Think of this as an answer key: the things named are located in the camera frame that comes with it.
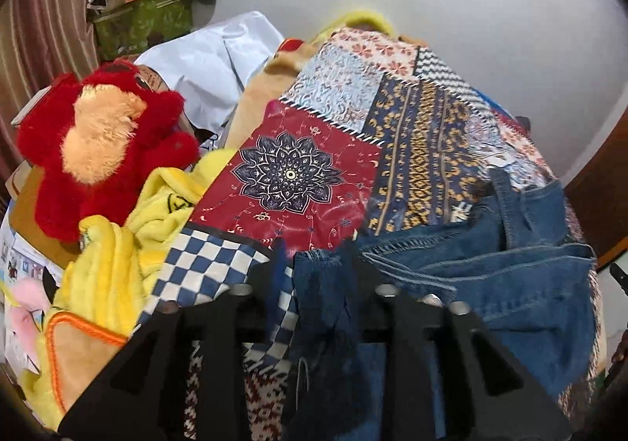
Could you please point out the blue denim jacket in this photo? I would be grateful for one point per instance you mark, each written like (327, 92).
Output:
(515, 284)

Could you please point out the green patterned box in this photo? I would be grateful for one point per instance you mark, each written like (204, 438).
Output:
(142, 24)

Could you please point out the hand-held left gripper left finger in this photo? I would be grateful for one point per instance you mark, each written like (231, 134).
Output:
(277, 269)

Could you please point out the tan blanket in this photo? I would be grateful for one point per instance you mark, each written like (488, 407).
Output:
(265, 93)

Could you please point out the brown striped curtain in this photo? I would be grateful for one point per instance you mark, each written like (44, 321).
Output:
(49, 29)

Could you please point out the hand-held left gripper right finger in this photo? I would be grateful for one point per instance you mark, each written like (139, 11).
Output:
(354, 269)

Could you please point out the red plush toy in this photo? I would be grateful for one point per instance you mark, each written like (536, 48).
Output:
(64, 196)

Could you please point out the brown cardboard box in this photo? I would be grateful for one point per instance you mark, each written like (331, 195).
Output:
(29, 220)

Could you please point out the pink plush toy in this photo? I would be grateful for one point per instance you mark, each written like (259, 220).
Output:
(24, 318)

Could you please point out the patchwork patterned blanket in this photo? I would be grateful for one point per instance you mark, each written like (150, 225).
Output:
(294, 161)

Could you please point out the yellow fleece blanket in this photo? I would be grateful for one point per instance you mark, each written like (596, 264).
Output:
(108, 274)

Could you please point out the pile of papers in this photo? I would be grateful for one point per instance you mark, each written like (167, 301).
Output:
(19, 264)

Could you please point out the yellow plush headrest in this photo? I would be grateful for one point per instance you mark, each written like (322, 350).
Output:
(360, 19)

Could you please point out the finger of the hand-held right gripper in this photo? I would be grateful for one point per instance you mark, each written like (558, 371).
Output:
(620, 276)

